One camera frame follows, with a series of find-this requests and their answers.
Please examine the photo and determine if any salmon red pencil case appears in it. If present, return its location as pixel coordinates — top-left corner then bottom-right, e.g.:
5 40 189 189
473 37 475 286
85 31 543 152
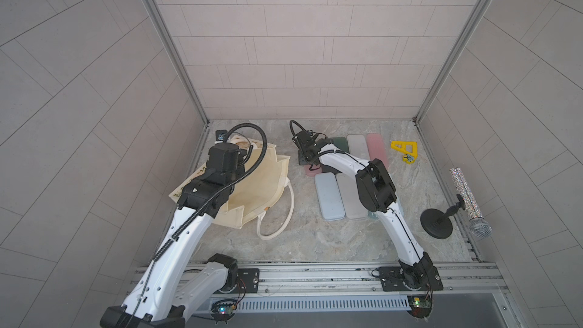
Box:
304 165 322 177

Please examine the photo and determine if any dark green pencil case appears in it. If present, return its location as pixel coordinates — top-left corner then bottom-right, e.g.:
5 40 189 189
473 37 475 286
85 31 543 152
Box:
332 137 350 153

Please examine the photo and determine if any white grey pencil case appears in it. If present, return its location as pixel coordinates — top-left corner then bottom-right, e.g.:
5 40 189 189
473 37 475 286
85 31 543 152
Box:
346 135 370 160

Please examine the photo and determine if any light blue grey pencil case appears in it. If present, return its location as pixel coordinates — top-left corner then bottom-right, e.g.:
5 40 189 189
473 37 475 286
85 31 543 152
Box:
314 173 346 222

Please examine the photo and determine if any pink pencil case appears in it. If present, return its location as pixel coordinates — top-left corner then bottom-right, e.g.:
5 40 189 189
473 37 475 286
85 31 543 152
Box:
366 133 390 169

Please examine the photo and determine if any translucent white pencil case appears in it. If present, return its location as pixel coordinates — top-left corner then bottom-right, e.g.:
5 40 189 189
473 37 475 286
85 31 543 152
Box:
336 173 368 220

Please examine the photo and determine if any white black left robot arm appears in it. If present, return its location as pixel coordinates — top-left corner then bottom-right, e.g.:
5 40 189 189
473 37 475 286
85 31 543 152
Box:
100 143 261 327

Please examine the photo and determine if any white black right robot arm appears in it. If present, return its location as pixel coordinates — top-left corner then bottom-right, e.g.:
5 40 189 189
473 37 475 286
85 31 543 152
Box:
292 128 443 292

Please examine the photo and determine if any yellow triangular wooden toy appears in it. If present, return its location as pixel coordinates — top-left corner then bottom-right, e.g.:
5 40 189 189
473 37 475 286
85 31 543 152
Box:
391 141 418 164

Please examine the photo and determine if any black microphone stand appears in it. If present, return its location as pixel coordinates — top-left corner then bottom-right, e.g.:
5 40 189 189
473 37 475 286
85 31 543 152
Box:
420 194 465 240

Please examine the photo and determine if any left circuit board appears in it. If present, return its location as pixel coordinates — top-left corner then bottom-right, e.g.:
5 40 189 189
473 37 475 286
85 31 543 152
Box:
210 299 239 323

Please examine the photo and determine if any circuit board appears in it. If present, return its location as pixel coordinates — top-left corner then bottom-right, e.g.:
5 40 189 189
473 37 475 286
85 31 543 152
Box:
408 296 433 319
210 299 239 323

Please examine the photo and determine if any glittery silver microphone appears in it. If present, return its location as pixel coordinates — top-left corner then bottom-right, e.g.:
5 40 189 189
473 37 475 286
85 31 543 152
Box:
449 168 492 239

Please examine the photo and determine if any right circuit board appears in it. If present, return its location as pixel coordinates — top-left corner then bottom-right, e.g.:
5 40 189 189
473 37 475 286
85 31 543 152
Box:
408 296 433 319

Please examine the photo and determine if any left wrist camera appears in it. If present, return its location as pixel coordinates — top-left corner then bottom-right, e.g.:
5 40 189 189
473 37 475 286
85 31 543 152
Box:
215 130 229 143

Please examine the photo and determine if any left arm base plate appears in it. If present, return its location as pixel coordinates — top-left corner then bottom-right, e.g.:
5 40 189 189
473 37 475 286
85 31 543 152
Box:
216 268 261 295

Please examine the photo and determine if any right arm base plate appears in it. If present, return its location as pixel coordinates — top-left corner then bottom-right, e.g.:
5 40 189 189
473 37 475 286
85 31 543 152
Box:
371 267 444 292

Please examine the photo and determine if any aluminium mounting rail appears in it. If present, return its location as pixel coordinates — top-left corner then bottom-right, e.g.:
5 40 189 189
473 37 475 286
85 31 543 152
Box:
131 261 509 299

